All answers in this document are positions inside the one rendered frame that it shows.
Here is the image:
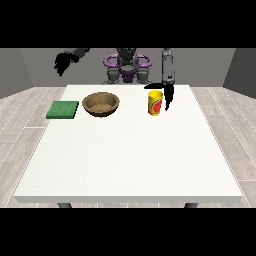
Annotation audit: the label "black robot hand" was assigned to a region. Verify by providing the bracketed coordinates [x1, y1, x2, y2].
[53, 52, 81, 77]
[143, 81, 175, 112]

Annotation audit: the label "yellow cup with melon print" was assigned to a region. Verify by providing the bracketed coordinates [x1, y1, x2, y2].
[147, 89, 164, 117]

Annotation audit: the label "green square pad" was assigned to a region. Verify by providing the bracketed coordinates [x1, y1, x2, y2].
[45, 100, 80, 120]

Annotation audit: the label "brown wooden bowl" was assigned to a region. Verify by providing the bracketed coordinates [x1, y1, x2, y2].
[81, 91, 121, 118]

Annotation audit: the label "grey robot trunk purple rings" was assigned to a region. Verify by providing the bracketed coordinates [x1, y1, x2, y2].
[101, 48, 154, 86]

